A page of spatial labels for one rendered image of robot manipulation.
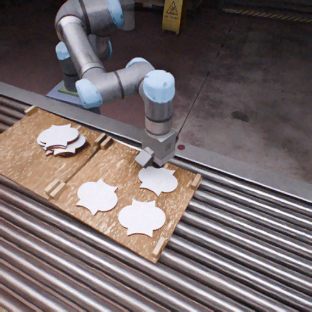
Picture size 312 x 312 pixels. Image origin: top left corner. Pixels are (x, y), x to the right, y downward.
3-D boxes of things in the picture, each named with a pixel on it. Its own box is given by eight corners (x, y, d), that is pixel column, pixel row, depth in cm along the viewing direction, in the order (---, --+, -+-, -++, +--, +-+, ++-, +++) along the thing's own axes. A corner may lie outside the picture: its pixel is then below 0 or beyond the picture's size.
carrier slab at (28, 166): (38, 110, 120) (38, 107, 119) (109, 139, 107) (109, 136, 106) (-29, 158, 100) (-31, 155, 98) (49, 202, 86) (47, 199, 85)
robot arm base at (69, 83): (74, 74, 147) (69, 58, 139) (97, 78, 143) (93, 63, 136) (59, 89, 138) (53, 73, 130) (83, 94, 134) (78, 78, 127)
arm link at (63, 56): (60, 65, 135) (50, 39, 125) (85, 59, 138) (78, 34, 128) (64, 77, 128) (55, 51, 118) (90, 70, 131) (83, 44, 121)
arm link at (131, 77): (110, 62, 69) (124, 81, 62) (148, 52, 72) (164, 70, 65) (115, 87, 75) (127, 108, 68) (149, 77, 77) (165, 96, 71)
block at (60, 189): (64, 186, 89) (61, 181, 87) (67, 187, 88) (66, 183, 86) (51, 198, 85) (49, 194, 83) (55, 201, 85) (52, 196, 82)
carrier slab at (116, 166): (111, 141, 106) (111, 138, 105) (202, 179, 92) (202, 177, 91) (50, 203, 86) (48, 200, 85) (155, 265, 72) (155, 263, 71)
